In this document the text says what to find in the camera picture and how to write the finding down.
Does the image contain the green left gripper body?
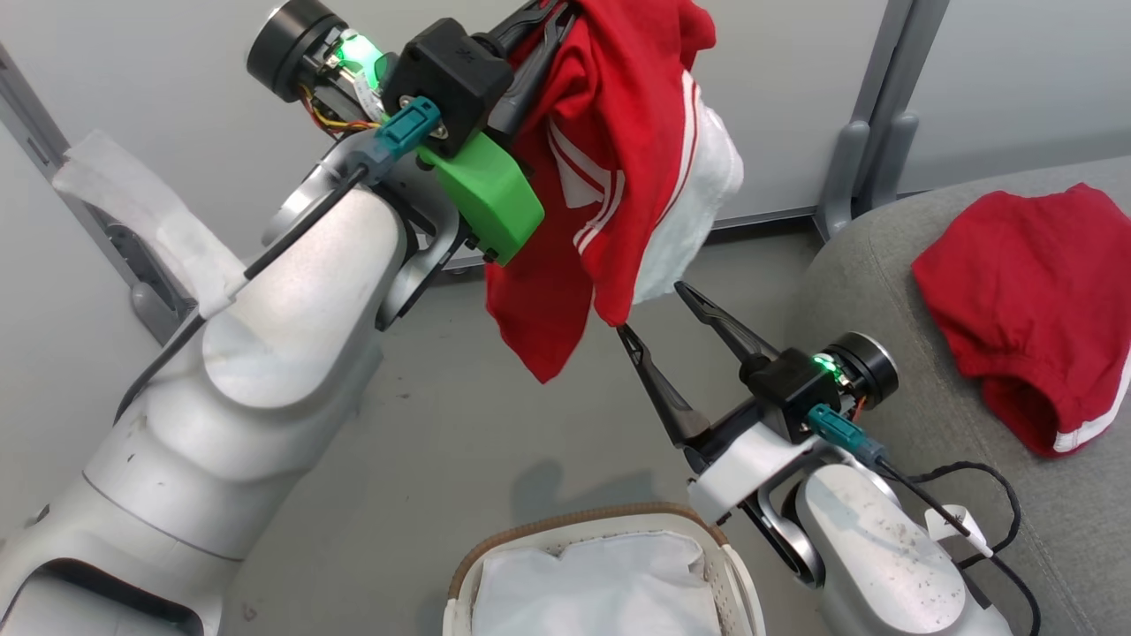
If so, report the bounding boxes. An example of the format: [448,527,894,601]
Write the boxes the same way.
[415,132,546,267]

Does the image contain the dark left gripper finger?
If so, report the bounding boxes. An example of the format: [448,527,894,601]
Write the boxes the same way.
[487,6,581,148]
[473,0,567,57]

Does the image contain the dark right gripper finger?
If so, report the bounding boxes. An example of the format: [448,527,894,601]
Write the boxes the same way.
[673,280,784,374]
[615,323,713,448]

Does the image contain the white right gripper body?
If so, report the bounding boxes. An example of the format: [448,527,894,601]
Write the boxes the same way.
[687,424,828,527]

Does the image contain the red white striped shirt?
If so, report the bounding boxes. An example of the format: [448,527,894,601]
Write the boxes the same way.
[483,0,746,386]

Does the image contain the red shorts with white hem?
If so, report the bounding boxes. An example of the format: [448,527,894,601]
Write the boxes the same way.
[911,182,1131,459]

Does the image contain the grey fabric sofa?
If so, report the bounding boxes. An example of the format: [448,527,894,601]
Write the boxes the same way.
[785,156,1131,636]

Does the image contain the white basket with brown rim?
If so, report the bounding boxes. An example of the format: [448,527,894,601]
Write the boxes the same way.
[445,503,769,636]

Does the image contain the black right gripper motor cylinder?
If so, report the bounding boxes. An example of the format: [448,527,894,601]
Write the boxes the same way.
[825,330,901,413]

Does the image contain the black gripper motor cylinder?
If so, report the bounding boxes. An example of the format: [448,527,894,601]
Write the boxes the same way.
[825,330,901,413]
[245,0,347,103]

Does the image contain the small white tape tag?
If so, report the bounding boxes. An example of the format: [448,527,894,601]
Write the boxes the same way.
[924,503,988,546]

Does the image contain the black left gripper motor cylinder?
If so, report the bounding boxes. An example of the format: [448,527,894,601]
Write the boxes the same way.
[245,0,347,103]

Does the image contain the long white tape strip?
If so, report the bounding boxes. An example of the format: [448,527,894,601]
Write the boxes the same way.
[50,129,250,321]

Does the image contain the grey curved partition foot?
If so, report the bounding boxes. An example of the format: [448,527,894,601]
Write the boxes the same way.
[130,280,193,347]

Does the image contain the teal right cable connector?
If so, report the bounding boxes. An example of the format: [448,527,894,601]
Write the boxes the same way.
[806,404,888,466]

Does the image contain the teal cable connector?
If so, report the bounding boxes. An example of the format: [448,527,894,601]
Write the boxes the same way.
[352,95,442,179]
[806,404,888,466]

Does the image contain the teal left cable connector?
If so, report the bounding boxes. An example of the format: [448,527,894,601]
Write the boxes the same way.
[352,95,442,179]

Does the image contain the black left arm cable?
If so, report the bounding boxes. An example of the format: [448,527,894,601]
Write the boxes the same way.
[113,163,373,427]

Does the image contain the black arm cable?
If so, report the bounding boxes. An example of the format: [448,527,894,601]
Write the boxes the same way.
[875,458,1044,636]
[113,163,373,427]

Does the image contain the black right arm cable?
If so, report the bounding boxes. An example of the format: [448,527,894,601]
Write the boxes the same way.
[875,458,1044,636]

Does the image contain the grey double partition post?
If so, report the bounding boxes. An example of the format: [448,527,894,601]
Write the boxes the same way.
[852,0,953,206]

